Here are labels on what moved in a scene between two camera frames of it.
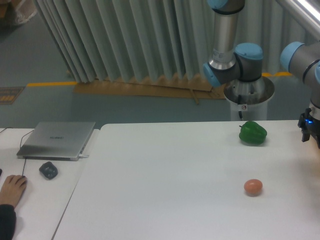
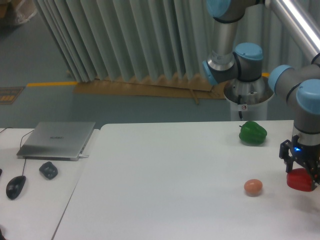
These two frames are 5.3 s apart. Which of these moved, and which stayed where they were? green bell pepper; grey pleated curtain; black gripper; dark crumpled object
Moved: black gripper
Stayed: green bell pepper; grey pleated curtain; dark crumpled object
